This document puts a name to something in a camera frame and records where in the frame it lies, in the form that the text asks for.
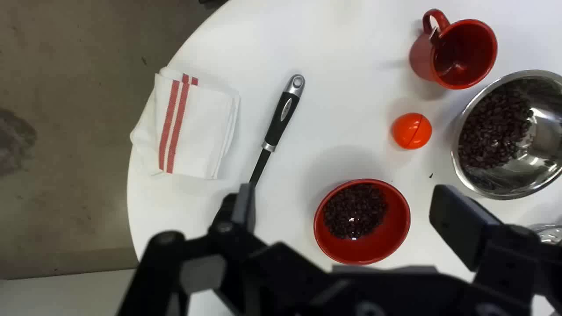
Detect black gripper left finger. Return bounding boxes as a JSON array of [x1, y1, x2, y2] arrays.
[[116, 181, 277, 316]]

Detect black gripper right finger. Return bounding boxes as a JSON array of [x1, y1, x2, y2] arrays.
[[428, 183, 562, 316]]

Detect black handled serving spoon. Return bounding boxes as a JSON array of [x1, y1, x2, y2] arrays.
[[246, 73, 307, 188]]

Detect red bowl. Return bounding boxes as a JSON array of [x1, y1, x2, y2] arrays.
[[313, 178, 413, 267]]

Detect silver metal bowl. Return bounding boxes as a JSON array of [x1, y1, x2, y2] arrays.
[[450, 69, 562, 201]]

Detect silver metal tongs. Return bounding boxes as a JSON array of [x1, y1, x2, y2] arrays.
[[532, 223, 562, 246]]

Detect dark beans pile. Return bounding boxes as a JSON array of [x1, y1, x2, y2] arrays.
[[457, 87, 536, 173], [323, 183, 390, 241]]

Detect small orange ball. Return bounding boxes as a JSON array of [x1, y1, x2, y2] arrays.
[[390, 111, 436, 152]]

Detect white towel red stripes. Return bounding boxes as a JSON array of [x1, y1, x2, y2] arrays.
[[128, 67, 242, 183]]

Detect red mug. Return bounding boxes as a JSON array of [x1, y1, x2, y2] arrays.
[[407, 8, 499, 92]]

